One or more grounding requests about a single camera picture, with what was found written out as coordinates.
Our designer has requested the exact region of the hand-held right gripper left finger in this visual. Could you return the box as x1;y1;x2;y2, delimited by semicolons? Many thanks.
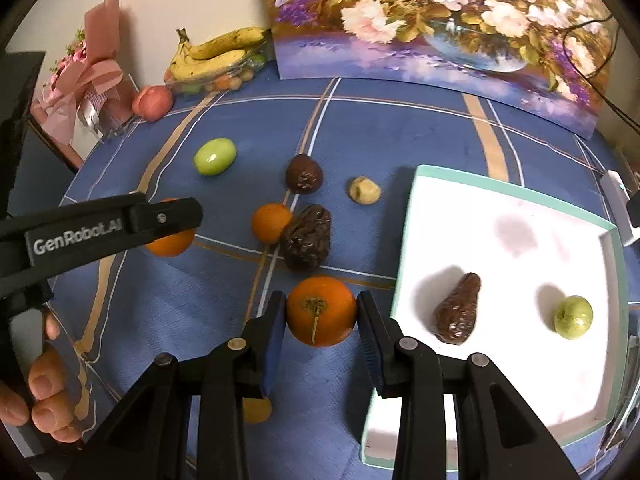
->
75;290;287;480

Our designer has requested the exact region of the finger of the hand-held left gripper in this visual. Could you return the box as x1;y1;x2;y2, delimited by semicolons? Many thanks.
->
127;197;204;237

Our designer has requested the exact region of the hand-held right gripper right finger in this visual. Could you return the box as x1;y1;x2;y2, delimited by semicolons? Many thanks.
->
356;290;576;480

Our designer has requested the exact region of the orange with stem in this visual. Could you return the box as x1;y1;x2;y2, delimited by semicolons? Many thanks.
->
286;276;359;348

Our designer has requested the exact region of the green mango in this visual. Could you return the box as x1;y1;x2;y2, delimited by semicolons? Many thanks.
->
194;138;237;177

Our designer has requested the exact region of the large dark wrinkled fruit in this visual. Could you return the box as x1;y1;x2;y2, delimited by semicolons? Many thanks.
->
279;204;332;271

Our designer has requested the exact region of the small pale tan fruit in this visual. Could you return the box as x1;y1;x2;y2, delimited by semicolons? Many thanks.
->
349;176;382;206

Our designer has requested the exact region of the white tray with teal rim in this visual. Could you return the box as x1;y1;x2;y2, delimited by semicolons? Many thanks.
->
361;164;631;472

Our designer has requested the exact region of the pile of small round fruits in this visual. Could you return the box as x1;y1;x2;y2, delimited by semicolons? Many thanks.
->
175;57;266;95

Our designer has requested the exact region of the small yellow-orange fruit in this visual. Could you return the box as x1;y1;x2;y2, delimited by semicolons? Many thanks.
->
242;396;273;425

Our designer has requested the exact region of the brown avocado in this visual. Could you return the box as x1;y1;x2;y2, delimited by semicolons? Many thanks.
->
432;272;482;345

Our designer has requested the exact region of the red peach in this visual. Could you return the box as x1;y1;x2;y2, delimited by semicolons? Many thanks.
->
132;85;175;122

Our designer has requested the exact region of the clear plastic box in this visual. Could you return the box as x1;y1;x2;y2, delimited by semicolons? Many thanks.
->
80;75;141;141

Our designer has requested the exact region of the small brown wrinkled fruit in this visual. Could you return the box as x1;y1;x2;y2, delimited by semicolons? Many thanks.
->
285;154;324;194

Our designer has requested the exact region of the yellow banana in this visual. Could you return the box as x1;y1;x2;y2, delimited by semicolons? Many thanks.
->
189;26;271;61
169;30;248;82

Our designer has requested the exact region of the pink wrapped bouquet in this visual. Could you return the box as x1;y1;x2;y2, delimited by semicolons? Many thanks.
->
31;0;125;146

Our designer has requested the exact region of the glass bowl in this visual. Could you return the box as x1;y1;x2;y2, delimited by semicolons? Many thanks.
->
164;42;269;97

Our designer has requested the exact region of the round green fruit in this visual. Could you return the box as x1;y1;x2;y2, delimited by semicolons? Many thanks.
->
554;296;594;340

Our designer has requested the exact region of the blue plaid tablecloth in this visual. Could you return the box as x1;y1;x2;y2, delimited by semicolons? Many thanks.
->
37;62;640;480

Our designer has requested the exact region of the flower painting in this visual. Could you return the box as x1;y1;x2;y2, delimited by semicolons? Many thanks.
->
259;0;618;138

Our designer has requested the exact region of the white device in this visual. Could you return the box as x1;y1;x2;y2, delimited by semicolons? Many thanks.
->
599;170;640;247

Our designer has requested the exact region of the black cable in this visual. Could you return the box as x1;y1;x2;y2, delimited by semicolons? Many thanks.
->
562;10;640;136

